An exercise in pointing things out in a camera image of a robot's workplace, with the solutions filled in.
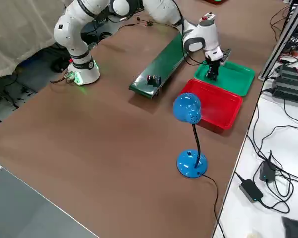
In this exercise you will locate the small black power module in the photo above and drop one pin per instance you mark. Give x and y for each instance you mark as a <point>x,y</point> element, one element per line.
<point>149,23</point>

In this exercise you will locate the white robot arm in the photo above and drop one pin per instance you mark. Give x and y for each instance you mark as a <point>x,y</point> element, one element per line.
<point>72,37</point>

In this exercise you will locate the black usb hub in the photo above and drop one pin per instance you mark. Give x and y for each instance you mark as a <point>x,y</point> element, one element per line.
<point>293,53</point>

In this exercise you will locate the black power adapter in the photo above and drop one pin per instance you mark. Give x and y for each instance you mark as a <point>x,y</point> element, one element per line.
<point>268,169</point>

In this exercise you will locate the grey push button control box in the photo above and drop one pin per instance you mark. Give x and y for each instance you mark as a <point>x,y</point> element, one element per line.
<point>208,17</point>

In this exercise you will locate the blue desk lamp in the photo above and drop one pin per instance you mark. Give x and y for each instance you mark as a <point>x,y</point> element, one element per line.
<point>186,106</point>

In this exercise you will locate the dark grey cloth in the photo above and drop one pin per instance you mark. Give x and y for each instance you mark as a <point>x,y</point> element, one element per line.
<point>295,228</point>

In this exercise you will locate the red push button switch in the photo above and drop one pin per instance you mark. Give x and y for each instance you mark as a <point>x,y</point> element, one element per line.
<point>152,79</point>

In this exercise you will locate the white curtain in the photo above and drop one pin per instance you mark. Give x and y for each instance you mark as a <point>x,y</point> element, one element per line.
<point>15,37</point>

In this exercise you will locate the green conveyor belt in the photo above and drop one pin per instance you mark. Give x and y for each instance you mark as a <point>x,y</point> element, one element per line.
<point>164,62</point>

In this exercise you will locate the aluminium frame post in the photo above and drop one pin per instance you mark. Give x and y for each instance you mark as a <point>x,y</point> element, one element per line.
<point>280,44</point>

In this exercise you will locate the red plastic tray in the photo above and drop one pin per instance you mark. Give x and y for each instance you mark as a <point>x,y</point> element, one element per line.
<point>221,106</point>

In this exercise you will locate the black finned electronics box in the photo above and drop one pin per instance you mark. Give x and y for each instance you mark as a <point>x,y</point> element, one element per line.
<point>293,81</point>

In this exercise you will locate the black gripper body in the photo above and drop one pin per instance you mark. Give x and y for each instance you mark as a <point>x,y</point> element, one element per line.
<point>212,62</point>

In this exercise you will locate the grey power adapter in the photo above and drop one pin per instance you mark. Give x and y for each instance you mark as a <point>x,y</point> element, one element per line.
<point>250,191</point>

